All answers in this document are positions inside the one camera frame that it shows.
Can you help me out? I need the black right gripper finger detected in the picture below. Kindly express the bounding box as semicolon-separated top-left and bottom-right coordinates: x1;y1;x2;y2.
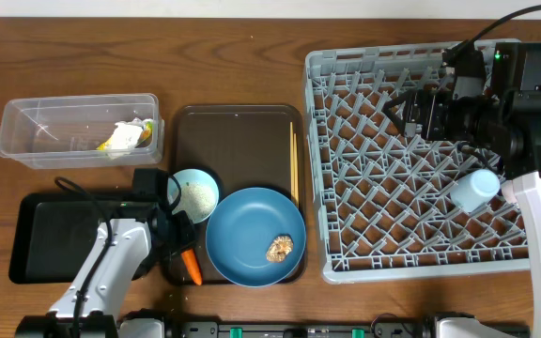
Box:
381;105;406;136
382;90;414;110

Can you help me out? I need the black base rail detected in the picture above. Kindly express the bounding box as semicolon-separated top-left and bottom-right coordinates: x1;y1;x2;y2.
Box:
115;309;530;338

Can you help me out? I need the pink cup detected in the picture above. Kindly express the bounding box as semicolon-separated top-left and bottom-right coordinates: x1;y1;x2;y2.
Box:
501;180;518;204

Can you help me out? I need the brown food scrap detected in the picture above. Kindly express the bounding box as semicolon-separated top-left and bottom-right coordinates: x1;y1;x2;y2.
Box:
266;235;294;263

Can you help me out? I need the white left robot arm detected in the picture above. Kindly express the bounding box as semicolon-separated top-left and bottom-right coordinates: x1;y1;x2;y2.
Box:
15;168;195;338

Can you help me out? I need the white rice pile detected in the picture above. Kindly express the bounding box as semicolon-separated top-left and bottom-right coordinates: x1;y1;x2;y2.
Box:
177;182;216;223

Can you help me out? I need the light blue cup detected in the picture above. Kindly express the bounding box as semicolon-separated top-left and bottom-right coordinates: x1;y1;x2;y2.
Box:
450;169;501;213

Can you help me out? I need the clear plastic bin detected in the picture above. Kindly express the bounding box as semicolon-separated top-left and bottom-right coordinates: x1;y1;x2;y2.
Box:
0;93;164;169

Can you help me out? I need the grey dishwasher rack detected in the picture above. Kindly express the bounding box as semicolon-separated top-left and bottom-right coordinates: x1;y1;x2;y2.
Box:
303;43;529;284

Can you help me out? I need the dark blue plate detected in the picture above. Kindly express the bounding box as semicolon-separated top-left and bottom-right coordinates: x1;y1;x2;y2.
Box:
205;187;307;287

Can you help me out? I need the light blue rice bowl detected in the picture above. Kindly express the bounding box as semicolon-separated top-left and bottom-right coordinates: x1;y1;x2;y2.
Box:
167;169;220;223

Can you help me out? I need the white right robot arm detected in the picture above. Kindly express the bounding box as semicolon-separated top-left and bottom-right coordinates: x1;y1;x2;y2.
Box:
382;41;541;337

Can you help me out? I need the orange carrot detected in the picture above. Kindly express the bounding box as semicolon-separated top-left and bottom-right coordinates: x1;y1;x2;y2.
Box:
180;249;203;285

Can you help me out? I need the black waste tray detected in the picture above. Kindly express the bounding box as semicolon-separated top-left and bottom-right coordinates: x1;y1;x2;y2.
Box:
8;192;162;284

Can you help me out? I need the wooden chopstick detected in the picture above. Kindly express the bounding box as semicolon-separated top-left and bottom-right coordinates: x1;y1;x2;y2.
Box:
293;133;300;208
289;122;298;207

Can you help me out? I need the yellow snack wrapper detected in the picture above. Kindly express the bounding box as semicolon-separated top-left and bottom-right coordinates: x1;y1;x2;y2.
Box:
95;117;156;152

